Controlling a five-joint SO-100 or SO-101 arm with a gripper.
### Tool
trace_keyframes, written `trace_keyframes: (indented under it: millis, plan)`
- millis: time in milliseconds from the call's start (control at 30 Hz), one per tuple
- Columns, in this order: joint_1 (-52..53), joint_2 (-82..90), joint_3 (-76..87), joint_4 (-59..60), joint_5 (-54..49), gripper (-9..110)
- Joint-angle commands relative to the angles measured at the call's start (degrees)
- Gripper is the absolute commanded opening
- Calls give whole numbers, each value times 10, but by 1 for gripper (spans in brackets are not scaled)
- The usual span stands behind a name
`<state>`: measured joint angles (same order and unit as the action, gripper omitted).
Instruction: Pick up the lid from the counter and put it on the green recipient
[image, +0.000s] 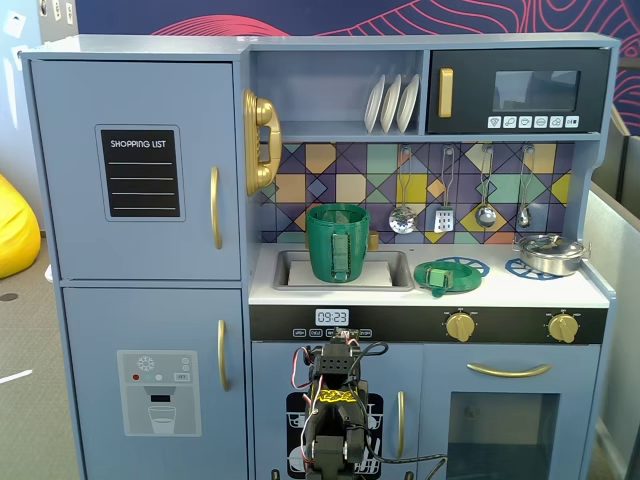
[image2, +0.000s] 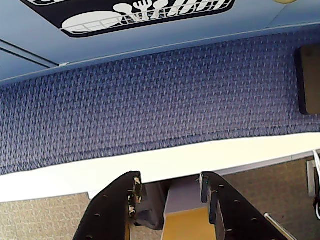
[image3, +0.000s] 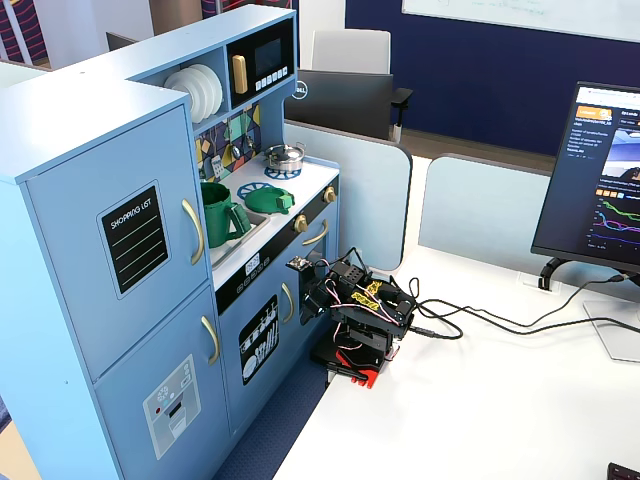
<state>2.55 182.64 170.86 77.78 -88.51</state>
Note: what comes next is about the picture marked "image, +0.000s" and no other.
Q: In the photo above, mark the gold stove knob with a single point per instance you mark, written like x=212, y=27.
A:
x=563, y=328
x=460, y=327

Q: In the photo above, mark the blue fridge door with dispenser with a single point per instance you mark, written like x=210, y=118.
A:
x=150, y=320

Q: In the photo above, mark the blue oven door with window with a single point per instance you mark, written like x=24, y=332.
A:
x=500, y=390

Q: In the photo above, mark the blue toy kitchen unit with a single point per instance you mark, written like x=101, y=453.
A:
x=340, y=65

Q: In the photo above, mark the metal perforated skimmer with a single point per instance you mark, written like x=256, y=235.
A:
x=402, y=220

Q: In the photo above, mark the metal spoon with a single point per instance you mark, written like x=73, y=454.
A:
x=523, y=217

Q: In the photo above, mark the gold faucet stub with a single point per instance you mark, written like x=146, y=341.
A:
x=374, y=240

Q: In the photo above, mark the large blue fridge door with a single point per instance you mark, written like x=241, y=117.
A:
x=150, y=90

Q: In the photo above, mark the blue dishwasher door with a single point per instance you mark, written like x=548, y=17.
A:
x=270, y=365

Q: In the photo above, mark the green plastic pot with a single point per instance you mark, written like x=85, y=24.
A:
x=320, y=245

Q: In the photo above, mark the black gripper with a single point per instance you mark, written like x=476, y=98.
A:
x=336, y=364

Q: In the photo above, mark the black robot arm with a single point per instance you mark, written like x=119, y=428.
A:
x=335, y=440

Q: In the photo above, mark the black microwave door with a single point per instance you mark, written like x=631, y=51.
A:
x=470, y=85

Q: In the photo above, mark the digital clock display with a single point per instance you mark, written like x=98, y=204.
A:
x=332, y=317

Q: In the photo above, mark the metal slotted spatula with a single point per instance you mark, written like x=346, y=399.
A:
x=444, y=220

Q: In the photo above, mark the gold toy telephone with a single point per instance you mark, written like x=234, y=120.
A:
x=265, y=120

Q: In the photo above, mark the small wrist camera board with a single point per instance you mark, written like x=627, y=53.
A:
x=343, y=335

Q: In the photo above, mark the white toy plate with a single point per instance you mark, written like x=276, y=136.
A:
x=374, y=105
x=408, y=102
x=390, y=105

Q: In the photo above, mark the grey toy sink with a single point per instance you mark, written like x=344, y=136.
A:
x=400, y=270

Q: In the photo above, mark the yellow beanbag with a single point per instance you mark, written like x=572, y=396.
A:
x=17, y=230

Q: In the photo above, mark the stainless steel pot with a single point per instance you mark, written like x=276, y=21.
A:
x=550, y=265

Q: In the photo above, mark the metal ladle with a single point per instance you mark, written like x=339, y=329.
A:
x=485, y=215

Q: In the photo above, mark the grey water dispenser sticker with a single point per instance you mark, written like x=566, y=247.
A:
x=160, y=395

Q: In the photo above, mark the black shopping list board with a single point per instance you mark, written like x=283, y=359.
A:
x=142, y=172

